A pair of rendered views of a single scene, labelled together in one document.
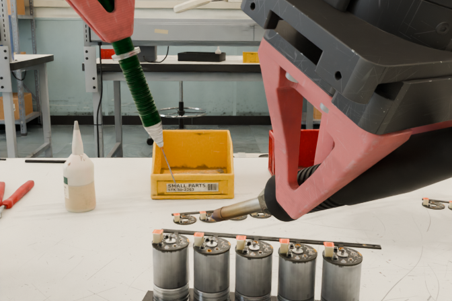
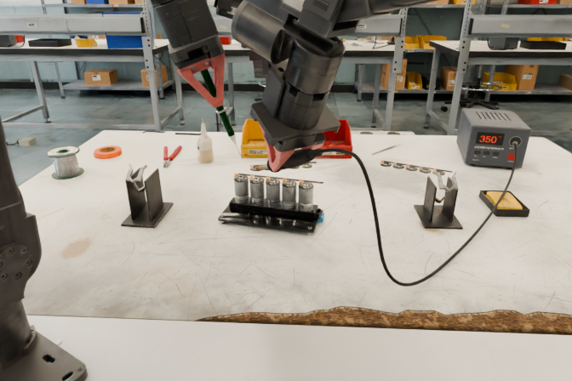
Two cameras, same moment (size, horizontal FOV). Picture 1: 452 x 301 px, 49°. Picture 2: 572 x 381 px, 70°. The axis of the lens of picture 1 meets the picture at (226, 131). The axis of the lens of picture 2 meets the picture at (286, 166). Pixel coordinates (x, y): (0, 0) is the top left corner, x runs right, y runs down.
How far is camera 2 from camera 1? 36 cm
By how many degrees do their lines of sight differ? 12
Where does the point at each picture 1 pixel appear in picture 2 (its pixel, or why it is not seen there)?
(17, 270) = (180, 188)
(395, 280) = (342, 198)
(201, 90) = not seen: hidden behind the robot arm
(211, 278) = (256, 192)
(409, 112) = (289, 146)
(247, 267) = (269, 189)
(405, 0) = (287, 118)
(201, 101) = not seen: hidden behind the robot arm
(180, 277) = (244, 191)
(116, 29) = (217, 103)
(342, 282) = (304, 195)
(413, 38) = (291, 127)
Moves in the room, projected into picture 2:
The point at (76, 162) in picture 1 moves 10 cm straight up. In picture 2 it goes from (203, 139) to (199, 93)
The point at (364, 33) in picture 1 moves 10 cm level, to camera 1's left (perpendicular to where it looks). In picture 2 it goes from (277, 126) to (195, 124)
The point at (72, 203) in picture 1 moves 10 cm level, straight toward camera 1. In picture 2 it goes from (202, 159) to (203, 177)
